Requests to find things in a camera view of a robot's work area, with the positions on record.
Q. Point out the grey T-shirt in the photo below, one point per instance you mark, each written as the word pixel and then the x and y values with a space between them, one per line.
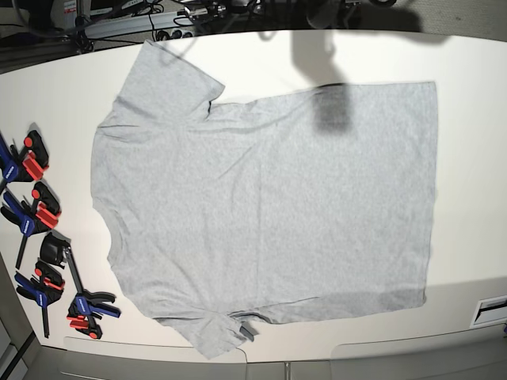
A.
pixel 309 206

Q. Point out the white power strip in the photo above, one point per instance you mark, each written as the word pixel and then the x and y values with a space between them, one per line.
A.
pixel 173 34

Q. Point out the long black bar clamp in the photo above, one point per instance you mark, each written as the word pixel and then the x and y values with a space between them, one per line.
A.
pixel 87 307

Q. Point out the blue red bar clamp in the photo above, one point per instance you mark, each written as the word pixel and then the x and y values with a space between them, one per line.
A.
pixel 41 216
pixel 27 164
pixel 44 288

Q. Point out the top blue red bar clamp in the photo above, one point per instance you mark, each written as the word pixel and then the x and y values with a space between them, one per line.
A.
pixel 27 164

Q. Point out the white slotted table plate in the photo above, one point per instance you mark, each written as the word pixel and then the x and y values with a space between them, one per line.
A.
pixel 491 311

